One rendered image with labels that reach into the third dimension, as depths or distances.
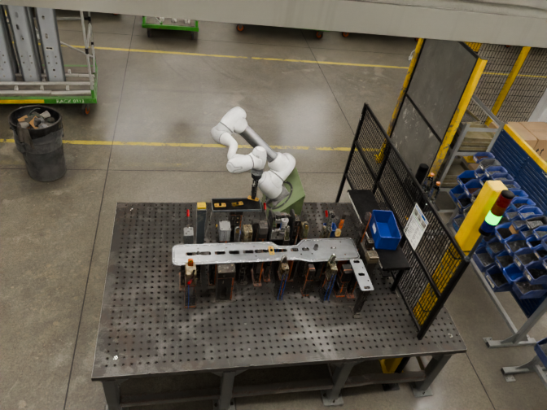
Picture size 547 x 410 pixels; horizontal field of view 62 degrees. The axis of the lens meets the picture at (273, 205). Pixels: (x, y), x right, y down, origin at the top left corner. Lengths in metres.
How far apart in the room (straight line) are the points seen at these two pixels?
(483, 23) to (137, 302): 3.11
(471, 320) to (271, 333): 2.28
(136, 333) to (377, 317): 1.72
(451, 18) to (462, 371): 4.13
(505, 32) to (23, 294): 4.32
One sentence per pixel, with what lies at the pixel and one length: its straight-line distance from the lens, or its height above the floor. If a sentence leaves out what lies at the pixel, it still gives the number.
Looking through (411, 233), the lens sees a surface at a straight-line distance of 3.51.
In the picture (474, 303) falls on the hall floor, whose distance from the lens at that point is 5.08.
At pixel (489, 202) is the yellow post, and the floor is 1.92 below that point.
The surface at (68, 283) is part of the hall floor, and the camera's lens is 4.53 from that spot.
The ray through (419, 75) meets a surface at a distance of 5.68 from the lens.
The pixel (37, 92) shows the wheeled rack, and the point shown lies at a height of 0.30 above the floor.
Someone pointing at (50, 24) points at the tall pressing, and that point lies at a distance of 6.63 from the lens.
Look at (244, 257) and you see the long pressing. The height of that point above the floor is 1.00.
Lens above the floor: 3.43
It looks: 41 degrees down
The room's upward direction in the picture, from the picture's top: 10 degrees clockwise
